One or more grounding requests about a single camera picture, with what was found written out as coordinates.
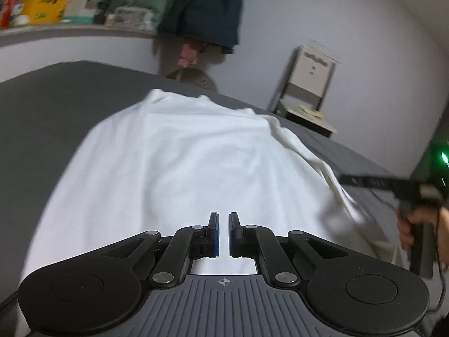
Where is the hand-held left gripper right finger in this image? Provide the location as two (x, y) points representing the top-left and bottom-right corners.
(229, 213), (351, 288)

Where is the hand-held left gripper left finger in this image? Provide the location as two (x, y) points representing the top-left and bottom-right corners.
(98, 213), (220, 289)

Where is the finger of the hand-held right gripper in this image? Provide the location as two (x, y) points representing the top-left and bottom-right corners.
(340, 173), (420, 192)

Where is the white long-sleeve shirt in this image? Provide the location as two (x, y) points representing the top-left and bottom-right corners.
(22, 88), (407, 281)

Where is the person's right hand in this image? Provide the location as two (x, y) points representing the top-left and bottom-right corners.
(397, 205), (449, 251)

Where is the yellow wrapper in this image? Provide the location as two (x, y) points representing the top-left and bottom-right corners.
(299, 105), (325, 119)

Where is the small bedside shelf unit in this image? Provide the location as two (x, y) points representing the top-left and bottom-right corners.
(267, 40), (342, 138)

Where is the woven round basket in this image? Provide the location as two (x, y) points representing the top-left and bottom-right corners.
(166, 67), (217, 91)

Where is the pink cloth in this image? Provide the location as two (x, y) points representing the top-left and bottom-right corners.
(178, 41), (205, 68)

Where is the dark teal jacket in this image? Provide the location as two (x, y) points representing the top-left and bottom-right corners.
(157, 0), (243, 55)

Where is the clear plastic container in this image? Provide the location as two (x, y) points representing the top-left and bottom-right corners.
(114, 6), (155, 29)

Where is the grey window ledge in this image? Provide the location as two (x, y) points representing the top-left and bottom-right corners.
(0, 24), (158, 39)

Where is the white teal box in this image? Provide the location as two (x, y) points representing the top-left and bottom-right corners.
(62, 0), (98, 22)

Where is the yellow cardboard box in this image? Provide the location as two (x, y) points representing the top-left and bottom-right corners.
(23, 0), (77, 25)

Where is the red snack packet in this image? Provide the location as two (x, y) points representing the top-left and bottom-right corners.
(0, 0), (22, 28)

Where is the black cable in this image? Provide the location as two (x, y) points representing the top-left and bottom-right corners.
(430, 207), (445, 315)

